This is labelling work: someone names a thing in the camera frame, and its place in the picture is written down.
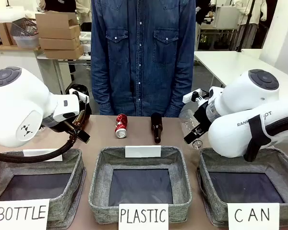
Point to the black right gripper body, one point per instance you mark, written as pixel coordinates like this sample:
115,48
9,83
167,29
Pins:
202,115

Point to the right gripper finger with green tip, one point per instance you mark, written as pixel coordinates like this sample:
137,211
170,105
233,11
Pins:
199,130
190,137

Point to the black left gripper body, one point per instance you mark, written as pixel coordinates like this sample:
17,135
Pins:
60,125

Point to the large clear plastic bottle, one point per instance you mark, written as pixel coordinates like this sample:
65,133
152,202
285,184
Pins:
187,119

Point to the brown glass bottle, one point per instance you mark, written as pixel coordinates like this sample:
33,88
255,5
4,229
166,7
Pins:
156,125
79,118

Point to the crushed red can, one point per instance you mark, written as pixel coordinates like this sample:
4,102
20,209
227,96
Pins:
121,124

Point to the person's left forearm denim sleeve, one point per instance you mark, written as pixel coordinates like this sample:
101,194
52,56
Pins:
181,88

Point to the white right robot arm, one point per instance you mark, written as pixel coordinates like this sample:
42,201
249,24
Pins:
232,134

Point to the person's right forearm denim sleeve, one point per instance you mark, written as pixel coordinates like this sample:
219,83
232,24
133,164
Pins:
102,91

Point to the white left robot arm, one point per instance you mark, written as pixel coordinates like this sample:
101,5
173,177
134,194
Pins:
19,105

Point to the grey fabric basket bottle label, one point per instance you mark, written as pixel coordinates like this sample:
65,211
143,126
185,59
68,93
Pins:
69,172

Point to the grey fabric basket plastic label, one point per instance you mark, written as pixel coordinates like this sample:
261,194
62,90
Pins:
103,172

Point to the grey fabric basket can label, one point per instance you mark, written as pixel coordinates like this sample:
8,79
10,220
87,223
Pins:
206,182

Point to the white paper sign CAN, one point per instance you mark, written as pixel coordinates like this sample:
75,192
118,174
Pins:
253,214

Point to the grey mesh basket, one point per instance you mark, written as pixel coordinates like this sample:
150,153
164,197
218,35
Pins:
24,27

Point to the blank white card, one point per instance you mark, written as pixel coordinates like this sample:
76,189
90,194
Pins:
52,158
143,151

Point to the black backpack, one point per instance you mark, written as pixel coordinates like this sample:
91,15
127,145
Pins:
82,88

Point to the white table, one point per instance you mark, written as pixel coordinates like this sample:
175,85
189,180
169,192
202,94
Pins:
225,62

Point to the white desk with legs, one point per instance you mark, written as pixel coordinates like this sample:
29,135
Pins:
62,61

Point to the flat cardboard box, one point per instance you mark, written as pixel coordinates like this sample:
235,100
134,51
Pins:
60,43
63,53

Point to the person in denim shirt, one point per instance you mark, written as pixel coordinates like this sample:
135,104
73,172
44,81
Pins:
144,60

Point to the white cabinet with wooden top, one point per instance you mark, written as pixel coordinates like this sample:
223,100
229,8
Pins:
14,57

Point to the clear plastic tub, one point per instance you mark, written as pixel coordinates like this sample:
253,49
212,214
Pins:
26,41

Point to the white paper sign PLASTIC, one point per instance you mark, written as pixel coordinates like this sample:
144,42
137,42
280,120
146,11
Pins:
143,215

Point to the white paper sign BOTTLE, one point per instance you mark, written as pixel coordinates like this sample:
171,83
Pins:
21,214

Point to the open cardboard box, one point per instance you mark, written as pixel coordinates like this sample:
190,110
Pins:
56,26

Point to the white machine box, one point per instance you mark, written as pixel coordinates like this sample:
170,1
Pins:
225,16

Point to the black stand pole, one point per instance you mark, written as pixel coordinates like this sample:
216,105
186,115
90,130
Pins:
247,24

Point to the small cardboard box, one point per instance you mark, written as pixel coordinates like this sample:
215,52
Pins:
4,33

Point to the background person in white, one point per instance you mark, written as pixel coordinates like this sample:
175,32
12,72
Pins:
254,14

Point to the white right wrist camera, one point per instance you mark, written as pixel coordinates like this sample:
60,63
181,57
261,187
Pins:
190,97

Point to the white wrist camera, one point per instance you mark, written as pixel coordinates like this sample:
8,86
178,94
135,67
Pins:
190,97
79,95

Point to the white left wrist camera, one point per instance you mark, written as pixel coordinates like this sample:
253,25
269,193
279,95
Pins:
79,95

